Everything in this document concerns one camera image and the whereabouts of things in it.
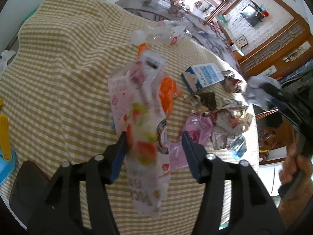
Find clear plastic bottle red label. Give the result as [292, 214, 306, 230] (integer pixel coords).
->
[130, 21, 187, 47]

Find white pink printed wrapper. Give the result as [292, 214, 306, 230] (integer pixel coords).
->
[108, 64, 134, 131]

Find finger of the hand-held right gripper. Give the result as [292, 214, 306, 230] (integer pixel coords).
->
[270, 95, 302, 133]
[262, 82, 286, 98]

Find white tissue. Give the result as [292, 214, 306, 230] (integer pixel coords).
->
[0, 50, 16, 72]

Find framed star pattern picture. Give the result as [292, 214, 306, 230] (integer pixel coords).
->
[235, 36, 249, 49]

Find blue plastic toy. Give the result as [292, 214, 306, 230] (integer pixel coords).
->
[0, 151, 18, 184]

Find person's right hand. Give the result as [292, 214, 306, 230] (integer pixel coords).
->
[279, 142, 313, 185]

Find yellow white checked tablecloth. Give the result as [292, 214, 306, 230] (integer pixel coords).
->
[0, 0, 260, 235]

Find white fruit-print snack bag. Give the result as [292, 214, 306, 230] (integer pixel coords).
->
[123, 50, 172, 218]

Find pile of wrappers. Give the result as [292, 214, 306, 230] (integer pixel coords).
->
[211, 101, 248, 150]

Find small torn paper scraps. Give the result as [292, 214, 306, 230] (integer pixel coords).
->
[180, 92, 212, 115]

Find pink plastic bag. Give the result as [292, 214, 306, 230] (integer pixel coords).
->
[169, 115, 214, 172]

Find wall television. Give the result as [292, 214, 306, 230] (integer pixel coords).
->
[240, 4, 264, 27]

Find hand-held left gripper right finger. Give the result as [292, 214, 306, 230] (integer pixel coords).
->
[182, 130, 286, 235]

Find dark brown wrapper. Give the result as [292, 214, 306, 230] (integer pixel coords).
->
[198, 92, 217, 111]

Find crumpled newspaper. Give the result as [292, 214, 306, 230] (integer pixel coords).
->
[221, 70, 246, 94]

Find blue white carton box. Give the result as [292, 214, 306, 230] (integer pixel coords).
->
[180, 63, 225, 94]

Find grey paper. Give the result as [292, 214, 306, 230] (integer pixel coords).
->
[244, 75, 282, 111]

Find blue white plastic wrapper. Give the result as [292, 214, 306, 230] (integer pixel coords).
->
[228, 136, 247, 161]

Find orange snack packet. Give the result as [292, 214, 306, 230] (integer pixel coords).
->
[138, 43, 178, 118]

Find person's right forearm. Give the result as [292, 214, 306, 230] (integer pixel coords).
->
[277, 176, 313, 229]

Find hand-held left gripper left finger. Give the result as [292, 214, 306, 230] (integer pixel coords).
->
[27, 132, 128, 235]

